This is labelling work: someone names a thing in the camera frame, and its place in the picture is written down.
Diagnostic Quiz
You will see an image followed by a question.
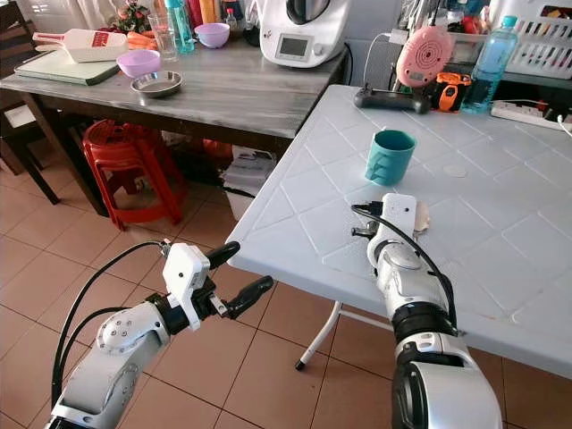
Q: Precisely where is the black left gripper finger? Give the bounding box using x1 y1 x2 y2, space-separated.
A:
223 274 275 321
204 240 241 270

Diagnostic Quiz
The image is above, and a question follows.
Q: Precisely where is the small beige item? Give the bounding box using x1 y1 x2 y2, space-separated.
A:
414 200 433 234

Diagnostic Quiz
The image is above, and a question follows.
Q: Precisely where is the teal plastic cup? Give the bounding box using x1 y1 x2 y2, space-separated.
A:
365 130 417 188

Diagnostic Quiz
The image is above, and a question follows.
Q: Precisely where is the white plastic storage box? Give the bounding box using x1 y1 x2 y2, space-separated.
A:
223 147 279 221

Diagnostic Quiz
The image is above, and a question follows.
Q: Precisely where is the red plastic stool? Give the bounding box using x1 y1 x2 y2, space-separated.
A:
80 120 189 232

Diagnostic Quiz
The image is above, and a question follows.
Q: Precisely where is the white plastic folding table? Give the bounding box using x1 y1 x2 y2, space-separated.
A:
225 84 572 380

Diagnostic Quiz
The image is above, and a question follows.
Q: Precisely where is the black handheld controller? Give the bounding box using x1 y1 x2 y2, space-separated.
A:
354 85 433 115

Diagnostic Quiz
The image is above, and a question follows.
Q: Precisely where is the grey wooden table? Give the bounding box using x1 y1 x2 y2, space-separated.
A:
0 39 355 218

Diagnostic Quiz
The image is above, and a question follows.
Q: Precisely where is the orange and black tool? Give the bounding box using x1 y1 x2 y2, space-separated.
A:
435 71 474 114

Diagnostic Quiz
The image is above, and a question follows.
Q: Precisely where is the stainless steel bowl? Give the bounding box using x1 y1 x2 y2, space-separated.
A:
130 71 184 98

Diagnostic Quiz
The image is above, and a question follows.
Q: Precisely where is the pink round gadget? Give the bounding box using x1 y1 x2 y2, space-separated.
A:
396 25 456 89

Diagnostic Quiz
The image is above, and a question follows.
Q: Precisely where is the white power strip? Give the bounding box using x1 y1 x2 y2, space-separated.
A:
490 100 570 131

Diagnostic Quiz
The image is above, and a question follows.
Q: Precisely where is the blue clear water bottle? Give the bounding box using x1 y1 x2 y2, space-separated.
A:
462 15 520 116

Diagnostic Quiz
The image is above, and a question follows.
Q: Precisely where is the white kitchen cooking machine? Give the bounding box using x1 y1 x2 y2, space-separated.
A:
257 0 355 69

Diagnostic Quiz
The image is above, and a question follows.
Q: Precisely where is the purple plastic bowl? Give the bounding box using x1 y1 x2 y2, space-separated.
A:
117 49 163 80
195 23 231 50

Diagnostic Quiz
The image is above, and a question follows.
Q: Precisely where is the clear drinking glass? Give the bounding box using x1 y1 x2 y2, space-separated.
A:
152 13 179 60

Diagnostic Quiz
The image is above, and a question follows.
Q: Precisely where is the orange carrot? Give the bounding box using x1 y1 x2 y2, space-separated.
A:
128 31 158 50

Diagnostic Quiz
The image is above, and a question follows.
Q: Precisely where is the teal slim bottle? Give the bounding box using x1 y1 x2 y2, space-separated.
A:
165 0 197 54

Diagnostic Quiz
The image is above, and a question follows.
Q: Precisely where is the pale green cutting board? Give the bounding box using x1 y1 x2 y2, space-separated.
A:
13 49 122 88

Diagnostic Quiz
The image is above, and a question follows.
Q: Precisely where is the white scoop with red label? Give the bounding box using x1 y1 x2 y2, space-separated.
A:
33 29 130 64

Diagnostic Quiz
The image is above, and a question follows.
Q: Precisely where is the dark wooden chair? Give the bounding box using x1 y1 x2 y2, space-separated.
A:
0 0 61 206

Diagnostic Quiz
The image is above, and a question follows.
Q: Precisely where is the flower arrangement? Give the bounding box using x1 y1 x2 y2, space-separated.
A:
114 0 154 34

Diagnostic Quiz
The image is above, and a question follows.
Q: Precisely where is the white plastic basket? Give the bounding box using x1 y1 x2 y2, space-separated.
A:
487 0 572 80

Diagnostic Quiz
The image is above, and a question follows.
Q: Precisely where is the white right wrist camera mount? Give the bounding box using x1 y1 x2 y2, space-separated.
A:
379 192 420 237

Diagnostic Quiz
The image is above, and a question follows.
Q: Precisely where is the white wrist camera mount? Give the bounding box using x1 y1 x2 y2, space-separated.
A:
161 241 215 332
379 192 420 237

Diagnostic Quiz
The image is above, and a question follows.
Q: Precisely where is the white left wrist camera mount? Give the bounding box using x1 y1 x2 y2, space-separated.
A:
161 241 215 332

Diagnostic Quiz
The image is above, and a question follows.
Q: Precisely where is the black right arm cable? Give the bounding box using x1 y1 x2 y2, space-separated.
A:
357 206 458 330

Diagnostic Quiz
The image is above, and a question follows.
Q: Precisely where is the white charger with cable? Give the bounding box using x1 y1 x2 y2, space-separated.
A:
362 28 411 87

